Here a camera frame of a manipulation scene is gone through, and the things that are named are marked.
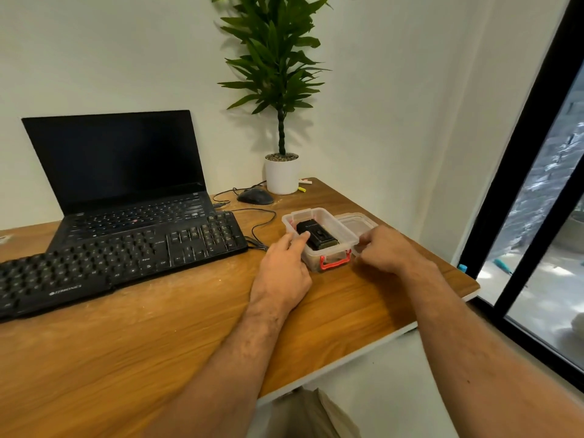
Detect person's left hand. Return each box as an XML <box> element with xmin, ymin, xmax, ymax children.
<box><xmin>249</xmin><ymin>231</ymin><xmax>313</xmax><ymax>315</ymax></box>

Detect person's right hand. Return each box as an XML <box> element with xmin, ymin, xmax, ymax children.
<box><xmin>353</xmin><ymin>224</ymin><xmax>434</xmax><ymax>276</ymax></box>

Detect clear plastic lid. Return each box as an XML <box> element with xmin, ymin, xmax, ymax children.
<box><xmin>334</xmin><ymin>213</ymin><xmax>379</xmax><ymax>257</ymax></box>

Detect clear plastic container red latch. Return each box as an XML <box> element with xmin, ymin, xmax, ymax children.
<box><xmin>281</xmin><ymin>207</ymin><xmax>360</xmax><ymax>273</ymax></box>

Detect person's left forearm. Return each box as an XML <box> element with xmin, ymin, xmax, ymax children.
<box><xmin>141</xmin><ymin>294</ymin><xmax>297</xmax><ymax>438</ymax></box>

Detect person's right forearm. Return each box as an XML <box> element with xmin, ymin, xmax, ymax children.
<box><xmin>401</xmin><ymin>259</ymin><xmax>584</xmax><ymax>438</ymax></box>

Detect black electronic device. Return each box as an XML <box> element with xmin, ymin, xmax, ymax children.
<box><xmin>296</xmin><ymin>219</ymin><xmax>340</xmax><ymax>251</ymax></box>

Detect black computer mouse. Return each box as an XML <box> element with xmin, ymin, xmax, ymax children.
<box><xmin>237</xmin><ymin>188</ymin><xmax>275</xmax><ymax>206</ymax></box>

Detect white plant pot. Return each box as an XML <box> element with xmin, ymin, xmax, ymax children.
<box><xmin>265</xmin><ymin>153</ymin><xmax>301</xmax><ymax>196</ymax></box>

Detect black keyboard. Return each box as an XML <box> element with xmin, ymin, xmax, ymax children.
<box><xmin>0</xmin><ymin>211</ymin><xmax>249</xmax><ymax>322</ymax></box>

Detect khaki trousers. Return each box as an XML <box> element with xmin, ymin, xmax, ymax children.
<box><xmin>267</xmin><ymin>388</ymin><xmax>361</xmax><ymax>438</ymax></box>

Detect green leafy plant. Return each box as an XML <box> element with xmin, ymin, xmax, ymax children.
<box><xmin>211</xmin><ymin>0</ymin><xmax>331</xmax><ymax>156</ymax></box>

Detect black laptop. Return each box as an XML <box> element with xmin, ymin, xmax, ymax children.
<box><xmin>21</xmin><ymin>109</ymin><xmax>217</xmax><ymax>253</ymax></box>

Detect black keyboard cable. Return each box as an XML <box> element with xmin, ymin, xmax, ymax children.
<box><xmin>228</xmin><ymin>208</ymin><xmax>277</xmax><ymax>252</ymax></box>

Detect black mouse cable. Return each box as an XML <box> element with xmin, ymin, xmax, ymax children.
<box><xmin>212</xmin><ymin>180</ymin><xmax>267</xmax><ymax>209</ymax></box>

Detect black window frame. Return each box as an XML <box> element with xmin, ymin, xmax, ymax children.
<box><xmin>458</xmin><ymin>0</ymin><xmax>584</xmax><ymax>393</ymax></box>

